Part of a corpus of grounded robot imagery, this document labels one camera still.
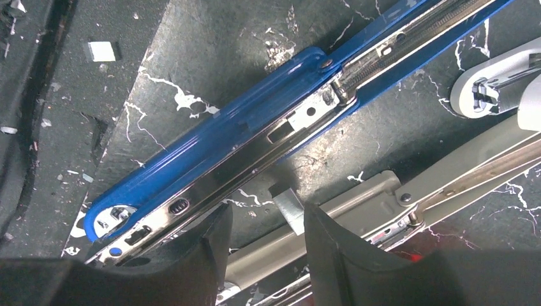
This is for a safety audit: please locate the blue stapler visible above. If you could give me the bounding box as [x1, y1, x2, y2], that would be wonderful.
[84, 1, 507, 266]

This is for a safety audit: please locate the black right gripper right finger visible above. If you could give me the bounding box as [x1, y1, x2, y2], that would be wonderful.
[304, 205, 540, 305]

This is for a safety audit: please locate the loose staple strip on mat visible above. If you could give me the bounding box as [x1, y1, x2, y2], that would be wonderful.
[85, 41, 117, 62]

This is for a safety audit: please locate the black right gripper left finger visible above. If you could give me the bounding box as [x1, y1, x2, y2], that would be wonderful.
[1, 204, 233, 305]

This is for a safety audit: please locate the silver staple strip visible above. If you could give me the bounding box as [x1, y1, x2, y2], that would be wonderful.
[273, 188, 305, 236]

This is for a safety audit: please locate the black silver stapler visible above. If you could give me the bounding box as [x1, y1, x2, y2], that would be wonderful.
[216, 115, 540, 305]

